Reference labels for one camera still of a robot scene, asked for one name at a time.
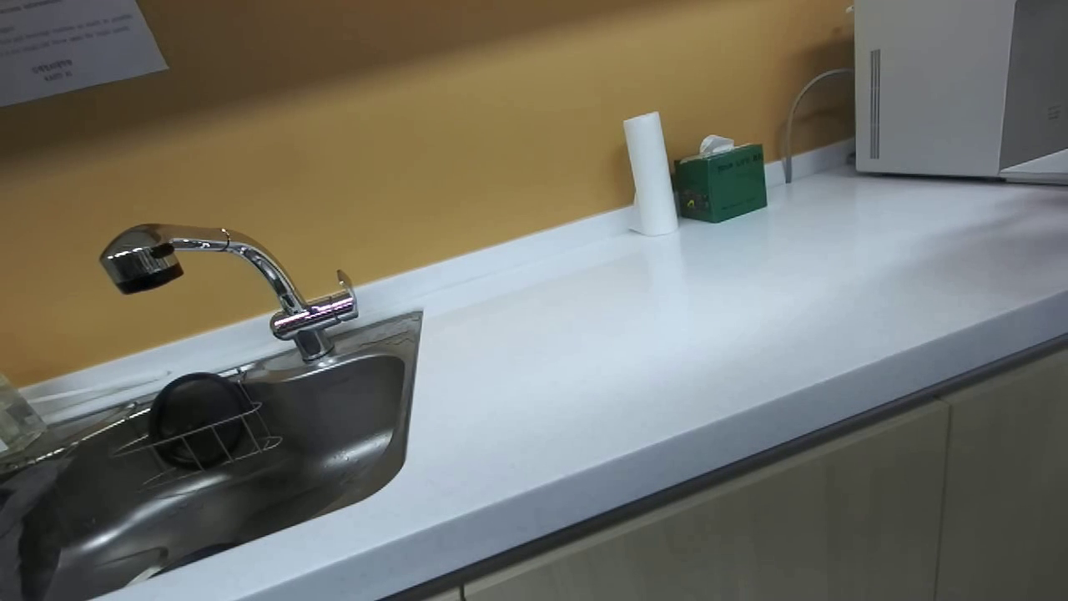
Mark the beige cabinet door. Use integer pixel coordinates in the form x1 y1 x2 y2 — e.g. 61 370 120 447
932 347 1068 601
462 398 956 601

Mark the wire sink rack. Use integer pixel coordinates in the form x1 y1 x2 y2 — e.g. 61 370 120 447
115 370 287 472

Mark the stainless steel sink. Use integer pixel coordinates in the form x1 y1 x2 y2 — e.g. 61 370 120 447
0 311 428 601

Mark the grey curved hose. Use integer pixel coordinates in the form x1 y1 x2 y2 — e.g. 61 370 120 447
781 62 857 186

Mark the white paper notice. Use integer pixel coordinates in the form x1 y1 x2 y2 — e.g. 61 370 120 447
0 0 170 110

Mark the white paper towel roll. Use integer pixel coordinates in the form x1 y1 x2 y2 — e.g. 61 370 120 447
622 107 681 239

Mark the chrome kitchen faucet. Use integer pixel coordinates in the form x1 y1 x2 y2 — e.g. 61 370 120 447
98 221 359 367

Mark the green tissue box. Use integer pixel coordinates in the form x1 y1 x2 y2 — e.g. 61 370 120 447
670 141 771 224

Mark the white water dispenser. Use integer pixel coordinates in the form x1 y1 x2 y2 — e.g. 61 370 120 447
850 0 1068 186

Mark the clear plastic container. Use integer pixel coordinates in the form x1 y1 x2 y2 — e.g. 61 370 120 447
0 373 48 456

